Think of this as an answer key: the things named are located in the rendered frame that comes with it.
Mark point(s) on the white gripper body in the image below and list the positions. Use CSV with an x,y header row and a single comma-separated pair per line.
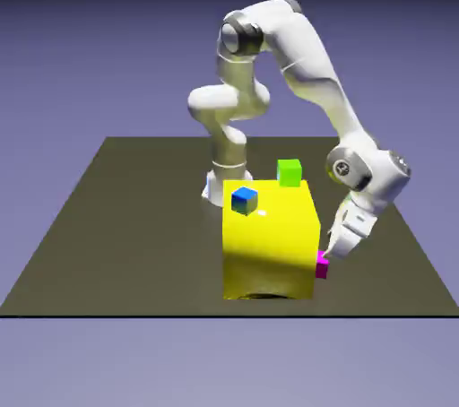
x,y
349,231

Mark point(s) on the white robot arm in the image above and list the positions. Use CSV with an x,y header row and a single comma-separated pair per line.
x,y
312,66

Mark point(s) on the small magenta cube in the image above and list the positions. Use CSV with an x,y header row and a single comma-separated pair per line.
x,y
321,266

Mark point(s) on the small green cube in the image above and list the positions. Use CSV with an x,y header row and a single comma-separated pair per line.
x,y
289,172

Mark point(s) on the small blue cube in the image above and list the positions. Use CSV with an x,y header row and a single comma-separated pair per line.
x,y
244,199

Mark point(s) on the large yellow box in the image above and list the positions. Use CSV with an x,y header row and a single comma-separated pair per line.
x,y
270,235

